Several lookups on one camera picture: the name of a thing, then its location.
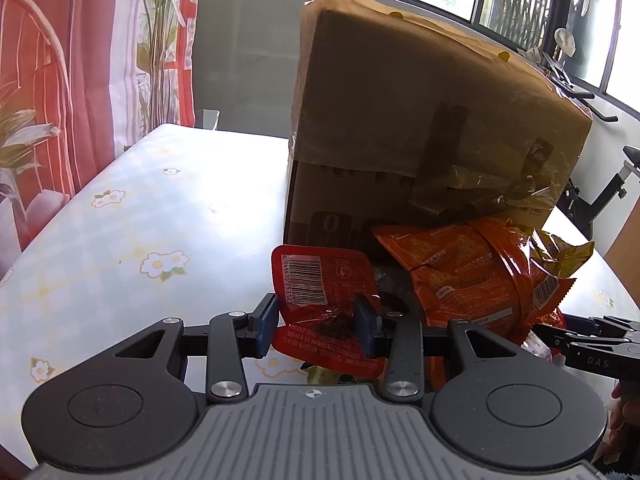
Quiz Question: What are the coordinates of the red snack packet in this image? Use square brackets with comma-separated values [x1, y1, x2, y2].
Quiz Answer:
[271, 245, 384, 379]

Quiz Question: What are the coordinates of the yellow snack bag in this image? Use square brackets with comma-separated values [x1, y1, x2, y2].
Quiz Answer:
[529, 230, 594, 278]

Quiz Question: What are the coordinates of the orange chip bag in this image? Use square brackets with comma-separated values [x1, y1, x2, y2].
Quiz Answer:
[370, 214, 576, 391]

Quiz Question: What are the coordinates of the person right hand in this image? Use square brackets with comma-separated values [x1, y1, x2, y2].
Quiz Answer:
[596, 380, 639, 477]

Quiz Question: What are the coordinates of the wooden board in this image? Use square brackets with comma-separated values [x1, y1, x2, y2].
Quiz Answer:
[604, 202, 640, 304]

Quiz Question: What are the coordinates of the black exercise bike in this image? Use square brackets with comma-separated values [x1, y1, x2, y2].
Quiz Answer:
[519, 27, 640, 241]

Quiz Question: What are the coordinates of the brown cardboard box with liner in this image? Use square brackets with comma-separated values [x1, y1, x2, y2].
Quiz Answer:
[284, 0, 592, 248]

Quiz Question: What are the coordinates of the white trash bin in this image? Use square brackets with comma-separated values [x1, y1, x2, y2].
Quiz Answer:
[195, 110, 220, 130]

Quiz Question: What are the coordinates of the red printed curtain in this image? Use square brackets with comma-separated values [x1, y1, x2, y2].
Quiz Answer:
[1, 0, 198, 275]

